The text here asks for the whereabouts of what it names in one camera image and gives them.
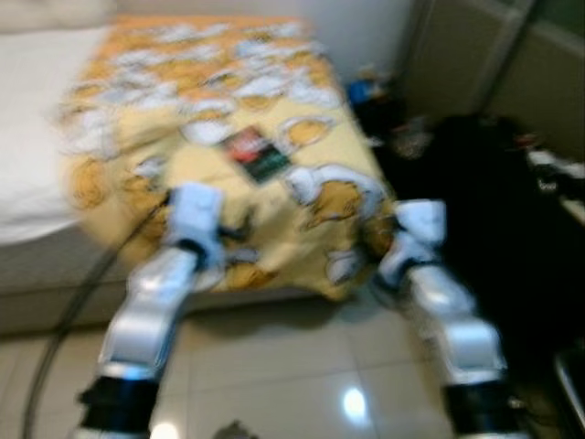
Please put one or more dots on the dark book with red cover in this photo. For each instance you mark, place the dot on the dark book with red cover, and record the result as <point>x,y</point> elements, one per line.
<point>256,155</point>

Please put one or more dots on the yellow cartoon egg blanket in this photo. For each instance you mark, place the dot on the yellow cartoon egg blanket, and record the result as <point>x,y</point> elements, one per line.
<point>183,137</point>

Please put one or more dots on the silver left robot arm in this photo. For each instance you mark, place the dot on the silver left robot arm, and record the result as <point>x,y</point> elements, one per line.
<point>146,320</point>

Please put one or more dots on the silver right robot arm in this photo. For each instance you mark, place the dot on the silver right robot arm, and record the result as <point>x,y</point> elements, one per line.
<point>457,329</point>

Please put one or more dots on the clear crinkled plastic bag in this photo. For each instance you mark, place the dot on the clear crinkled plastic bag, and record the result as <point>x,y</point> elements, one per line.
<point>411,140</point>

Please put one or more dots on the black bedside table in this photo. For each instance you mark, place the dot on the black bedside table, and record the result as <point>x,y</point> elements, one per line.
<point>375,128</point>

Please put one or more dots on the blue cup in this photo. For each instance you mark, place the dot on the blue cup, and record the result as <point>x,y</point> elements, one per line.
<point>361,91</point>

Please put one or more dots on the small red item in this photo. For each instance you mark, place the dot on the small red item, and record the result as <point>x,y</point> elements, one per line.
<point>527,140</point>

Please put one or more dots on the white crumpled cloth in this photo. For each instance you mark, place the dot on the white crumpled cloth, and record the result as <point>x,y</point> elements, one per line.
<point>559,165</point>

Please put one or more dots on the beige wardrobe sliding door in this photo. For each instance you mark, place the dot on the beige wardrobe sliding door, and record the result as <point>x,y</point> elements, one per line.
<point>539,82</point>

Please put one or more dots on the bed with white quilted pad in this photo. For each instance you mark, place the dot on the bed with white quilted pad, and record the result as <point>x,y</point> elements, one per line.
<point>27,137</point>

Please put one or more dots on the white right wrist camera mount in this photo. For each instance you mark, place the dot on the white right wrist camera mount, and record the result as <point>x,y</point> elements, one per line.
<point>419,233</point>

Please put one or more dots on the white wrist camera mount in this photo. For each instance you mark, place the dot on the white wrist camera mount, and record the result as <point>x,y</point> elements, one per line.
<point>419,233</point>
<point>196,219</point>

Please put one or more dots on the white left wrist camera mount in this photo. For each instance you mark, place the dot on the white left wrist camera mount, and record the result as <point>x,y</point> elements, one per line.
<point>196,219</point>

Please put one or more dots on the metal chair frame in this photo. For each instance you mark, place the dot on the metal chair frame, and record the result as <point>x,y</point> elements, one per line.
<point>571,393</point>

